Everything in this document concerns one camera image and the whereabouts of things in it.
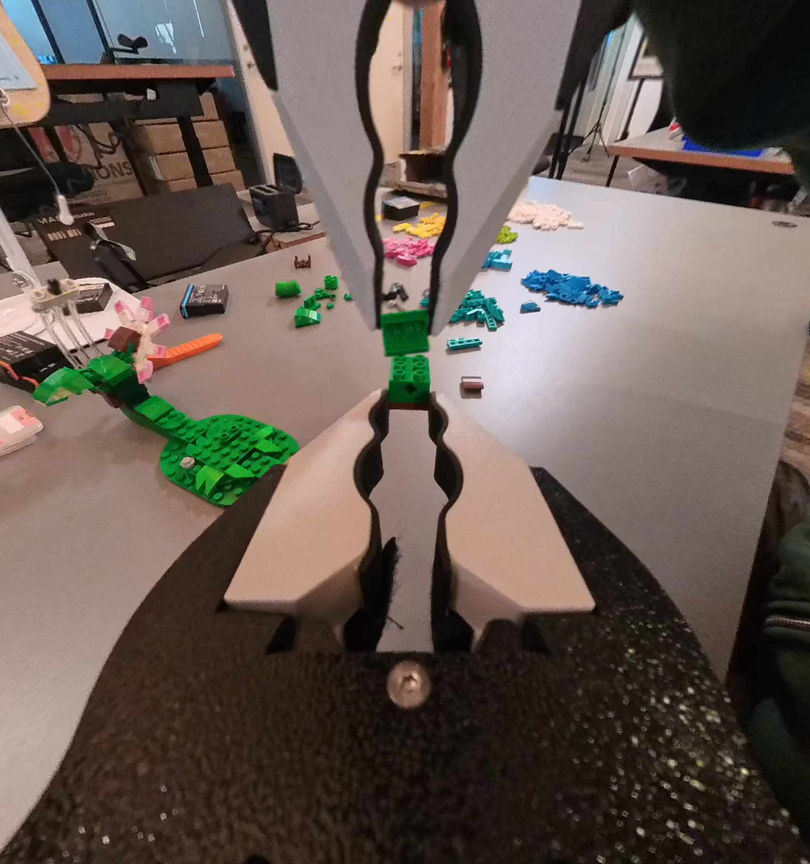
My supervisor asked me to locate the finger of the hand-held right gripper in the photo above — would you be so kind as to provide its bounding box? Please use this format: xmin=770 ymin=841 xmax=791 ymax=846
xmin=427 ymin=0 xmax=583 ymax=336
xmin=263 ymin=0 xmax=387 ymax=332

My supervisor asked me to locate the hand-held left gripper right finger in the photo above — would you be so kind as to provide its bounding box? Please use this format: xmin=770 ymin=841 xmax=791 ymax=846
xmin=429 ymin=391 xmax=596 ymax=620

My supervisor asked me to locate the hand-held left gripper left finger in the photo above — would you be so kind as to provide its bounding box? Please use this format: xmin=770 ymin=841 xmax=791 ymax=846
xmin=223 ymin=390 xmax=388 ymax=617

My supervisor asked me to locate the green lego brick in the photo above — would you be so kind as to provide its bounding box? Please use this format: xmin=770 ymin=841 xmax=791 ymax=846
xmin=387 ymin=355 xmax=434 ymax=404
xmin=381 ymin=309 xmax=433 ymax=357

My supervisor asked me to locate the person's right forearm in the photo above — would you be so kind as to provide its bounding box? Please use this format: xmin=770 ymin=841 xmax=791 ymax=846
xmin=631 ymin=0 xmax=810 ymax=220

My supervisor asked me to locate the pile of white lego pieces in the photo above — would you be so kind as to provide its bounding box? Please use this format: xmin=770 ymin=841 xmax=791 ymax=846
xmin=508 ymin=201 xmax=585 ymax=232

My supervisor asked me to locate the green lego plant model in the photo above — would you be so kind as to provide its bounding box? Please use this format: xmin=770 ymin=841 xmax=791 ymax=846
xmin=32 ymin=297 xmax=299 ymax=509

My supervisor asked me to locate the lego cardboard box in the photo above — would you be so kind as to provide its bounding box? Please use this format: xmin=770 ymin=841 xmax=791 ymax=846
xmin=386 ymin=147 xmax=450 ymax=200

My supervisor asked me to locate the pile of magenta lego pieces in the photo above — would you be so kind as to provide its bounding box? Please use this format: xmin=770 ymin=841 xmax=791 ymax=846
xmin=382 ymin=236 xmax=436 ymax=266

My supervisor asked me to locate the pile of blue lego pieces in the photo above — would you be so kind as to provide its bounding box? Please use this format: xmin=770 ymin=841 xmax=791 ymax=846
xmin=521 ymin=270 xmax=624 ymax=313

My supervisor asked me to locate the pile of green lego pieces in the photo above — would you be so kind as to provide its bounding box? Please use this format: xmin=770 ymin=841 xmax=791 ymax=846
xmin=274 ymin=273 xmax=355 ymax=329

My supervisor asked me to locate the pile of teal lego pieces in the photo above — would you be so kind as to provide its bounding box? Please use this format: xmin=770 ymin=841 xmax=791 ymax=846
xmin=449 ymin=290 xmax=505 ymax=330

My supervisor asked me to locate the open black charger case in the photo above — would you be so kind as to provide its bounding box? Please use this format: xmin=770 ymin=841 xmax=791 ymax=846
xmin=250 ymin=154 xmax=305 ymax=230

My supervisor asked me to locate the stack of cardboard boxes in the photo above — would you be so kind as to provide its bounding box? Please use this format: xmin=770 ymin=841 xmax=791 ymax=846
xmin=131 ymin=91 xmax=247 ymax=197

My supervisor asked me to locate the cluttered background desk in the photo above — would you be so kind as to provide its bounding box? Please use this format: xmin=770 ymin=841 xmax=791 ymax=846
xmin=604 ymin=128 xmax=797 ymax=190

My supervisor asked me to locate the black flat panel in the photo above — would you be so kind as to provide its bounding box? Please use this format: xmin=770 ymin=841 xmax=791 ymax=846
xmin=32 ymin=184 xmax=266 ymax=293

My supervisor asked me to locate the orange brick separator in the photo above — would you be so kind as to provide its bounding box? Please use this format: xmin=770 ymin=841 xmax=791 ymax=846
xmin=150 ymin=333 xmax=224 ymax=370

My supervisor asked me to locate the small clear plastic case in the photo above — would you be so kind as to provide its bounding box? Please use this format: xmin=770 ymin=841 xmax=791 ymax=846
xmin=0 ymin=405 xmax=44 ymax=455

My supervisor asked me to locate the black flat device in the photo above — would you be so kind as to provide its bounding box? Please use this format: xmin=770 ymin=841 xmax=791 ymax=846
xmin=0 ymin=331 xmax=77 ymax=392

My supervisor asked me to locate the white paper sheet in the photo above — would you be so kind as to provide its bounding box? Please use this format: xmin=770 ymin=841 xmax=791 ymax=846
xmin=0 ymin=277 xmax=119 ymax=387

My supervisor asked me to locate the wooden post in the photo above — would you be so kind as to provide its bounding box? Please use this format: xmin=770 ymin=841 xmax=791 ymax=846
xmin=420 ymin=0 xmax=450 ymax=153

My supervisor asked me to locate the white cord with bead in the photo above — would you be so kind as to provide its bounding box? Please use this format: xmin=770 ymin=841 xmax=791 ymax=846
xmin=0 ymin=84 xmax=75 ymax=227

